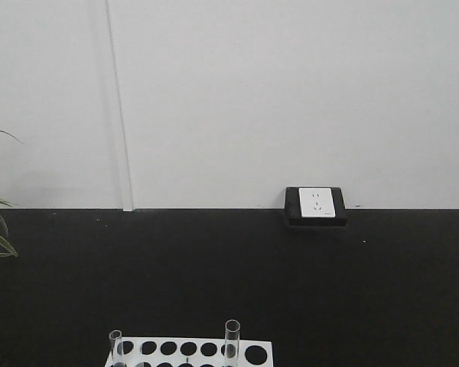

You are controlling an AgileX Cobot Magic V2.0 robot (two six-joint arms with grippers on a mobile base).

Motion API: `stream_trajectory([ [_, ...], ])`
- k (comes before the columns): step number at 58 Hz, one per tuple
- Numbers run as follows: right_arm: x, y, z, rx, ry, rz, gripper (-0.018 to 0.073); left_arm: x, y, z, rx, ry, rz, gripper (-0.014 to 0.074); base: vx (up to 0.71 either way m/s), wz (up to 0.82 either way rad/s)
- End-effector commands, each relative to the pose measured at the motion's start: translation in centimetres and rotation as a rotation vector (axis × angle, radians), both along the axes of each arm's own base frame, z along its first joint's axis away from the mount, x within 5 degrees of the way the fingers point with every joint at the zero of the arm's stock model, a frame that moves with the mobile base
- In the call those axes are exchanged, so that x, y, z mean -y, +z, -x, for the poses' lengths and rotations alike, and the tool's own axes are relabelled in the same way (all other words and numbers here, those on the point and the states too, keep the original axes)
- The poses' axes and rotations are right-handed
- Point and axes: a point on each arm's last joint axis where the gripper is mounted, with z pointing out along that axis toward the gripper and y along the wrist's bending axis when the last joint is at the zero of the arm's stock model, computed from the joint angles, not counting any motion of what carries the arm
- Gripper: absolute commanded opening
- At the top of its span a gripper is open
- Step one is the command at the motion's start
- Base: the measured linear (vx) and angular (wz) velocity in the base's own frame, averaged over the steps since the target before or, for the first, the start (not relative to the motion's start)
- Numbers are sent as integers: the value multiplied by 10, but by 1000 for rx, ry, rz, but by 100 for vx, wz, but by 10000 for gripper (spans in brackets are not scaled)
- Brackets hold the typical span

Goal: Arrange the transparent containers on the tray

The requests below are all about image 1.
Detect white socket on black box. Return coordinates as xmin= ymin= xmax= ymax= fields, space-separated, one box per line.
xmin=284 ymin=187 xmax=347 ymax=227

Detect white test tube rack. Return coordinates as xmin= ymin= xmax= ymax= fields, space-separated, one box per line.
xmin=122 ymin=336 xmax=274 ymax=366

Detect tall clear test tube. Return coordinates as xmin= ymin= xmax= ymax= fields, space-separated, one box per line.
xmin=224 ymin=320 xmax=240 ymax=367

